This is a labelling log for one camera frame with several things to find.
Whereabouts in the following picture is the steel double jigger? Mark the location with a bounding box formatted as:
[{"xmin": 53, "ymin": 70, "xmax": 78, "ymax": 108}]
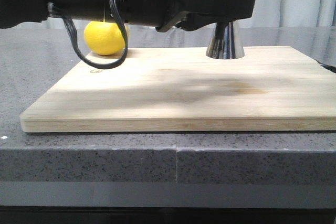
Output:
[{"xmin": 206, "ymin": 21, "xmax": 245, "ymax": 59}]

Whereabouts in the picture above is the yellow lemon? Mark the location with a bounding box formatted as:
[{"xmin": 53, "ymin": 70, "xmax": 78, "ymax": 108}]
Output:
[{"xmin": 83, "ymin": 21, "xmax": 125, "ymax": 56}]

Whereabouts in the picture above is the light wooden cutting board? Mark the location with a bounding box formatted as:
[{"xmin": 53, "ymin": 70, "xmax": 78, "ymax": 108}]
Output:
[{"xmin": 20, "ymin": 46, "xmax": 335, "ymax": 133}]

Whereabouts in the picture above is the black ribbon cable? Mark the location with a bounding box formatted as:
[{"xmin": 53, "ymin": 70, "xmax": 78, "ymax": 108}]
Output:
[{"xmin": 52, "ymin": 0, "xmax": 129, "ymax": 70}]

